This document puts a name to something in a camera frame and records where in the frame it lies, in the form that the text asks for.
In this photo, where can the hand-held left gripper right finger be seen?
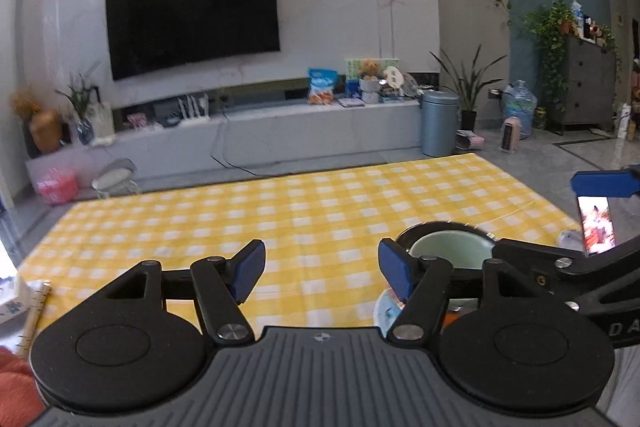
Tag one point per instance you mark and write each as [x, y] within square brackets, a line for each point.
[397, 270]

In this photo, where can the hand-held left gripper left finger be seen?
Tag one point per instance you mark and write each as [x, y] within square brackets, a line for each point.
[248, 270]

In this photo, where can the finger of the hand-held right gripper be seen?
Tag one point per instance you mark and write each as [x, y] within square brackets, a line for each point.
[600, 183]
[540, 257]

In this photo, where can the white fruit-print plate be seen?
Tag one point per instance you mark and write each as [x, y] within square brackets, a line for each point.
[387, 312]

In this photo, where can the orange steel bowl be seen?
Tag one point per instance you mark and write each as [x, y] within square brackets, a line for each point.
[425, 228]

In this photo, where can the silver phone stand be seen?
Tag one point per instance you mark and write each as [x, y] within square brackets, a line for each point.
[570, 241]

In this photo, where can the smartphone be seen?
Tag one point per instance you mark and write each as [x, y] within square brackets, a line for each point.
[597, 224]

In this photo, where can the yellow checked tablecloth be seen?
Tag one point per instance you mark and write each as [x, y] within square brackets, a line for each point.
[250, 207]

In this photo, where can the green tin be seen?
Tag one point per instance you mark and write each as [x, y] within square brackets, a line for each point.
[540, 119]

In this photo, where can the dark grey drawer cabinet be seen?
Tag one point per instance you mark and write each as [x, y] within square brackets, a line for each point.
[590, 87]

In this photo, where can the pink space heater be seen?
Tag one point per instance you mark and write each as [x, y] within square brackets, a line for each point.
[510, 136]

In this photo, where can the blue water jug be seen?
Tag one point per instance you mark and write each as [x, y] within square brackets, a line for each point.
[520, 112]

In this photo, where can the pink slippers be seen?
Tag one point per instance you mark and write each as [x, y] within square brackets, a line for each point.
[470, 141]

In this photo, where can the white marble television console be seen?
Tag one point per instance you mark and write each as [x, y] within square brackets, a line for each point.
[300, 132]

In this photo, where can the grey-blue trash can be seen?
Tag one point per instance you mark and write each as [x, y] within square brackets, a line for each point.
[439, 127]

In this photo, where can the long-leaf potted plant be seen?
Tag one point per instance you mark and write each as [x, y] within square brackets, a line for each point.
[467, 107]

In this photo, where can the pothos plant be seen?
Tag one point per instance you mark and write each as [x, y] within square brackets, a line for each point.
[550, 37]

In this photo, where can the white router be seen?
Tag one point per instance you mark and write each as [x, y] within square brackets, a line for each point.
[192, 117]

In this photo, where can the flat grey book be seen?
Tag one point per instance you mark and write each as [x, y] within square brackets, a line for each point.
[351, 102]

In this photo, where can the small pink card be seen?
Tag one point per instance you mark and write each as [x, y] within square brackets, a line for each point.
[137, 120]

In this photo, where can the teddy bear bouquet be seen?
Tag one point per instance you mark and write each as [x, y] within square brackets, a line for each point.
[371, 82]

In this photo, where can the white paper fan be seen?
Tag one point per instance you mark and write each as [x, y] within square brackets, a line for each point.
[392, 77]

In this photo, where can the blue snack bag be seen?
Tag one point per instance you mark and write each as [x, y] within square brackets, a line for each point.
[321, 87]

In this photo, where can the green illustrated card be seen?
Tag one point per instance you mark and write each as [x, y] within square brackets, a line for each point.
[352, 69]

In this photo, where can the pink storage box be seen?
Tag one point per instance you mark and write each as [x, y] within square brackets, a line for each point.
[56, 187]

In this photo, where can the white photo card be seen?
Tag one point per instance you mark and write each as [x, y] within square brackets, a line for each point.
[102, 119]

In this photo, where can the blue glass vase with plant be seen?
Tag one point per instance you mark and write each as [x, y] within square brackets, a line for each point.
[85, 132]

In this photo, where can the white paper box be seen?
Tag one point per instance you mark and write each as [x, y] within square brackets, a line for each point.
[12, 302]

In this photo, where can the brown vase with dried flowers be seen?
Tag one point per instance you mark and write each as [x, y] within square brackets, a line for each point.
[46, 132]

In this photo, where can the black flat television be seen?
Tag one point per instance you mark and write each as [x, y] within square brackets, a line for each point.
[195, 17]

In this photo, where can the orange cloth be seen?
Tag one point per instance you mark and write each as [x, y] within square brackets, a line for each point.
[15, 387]

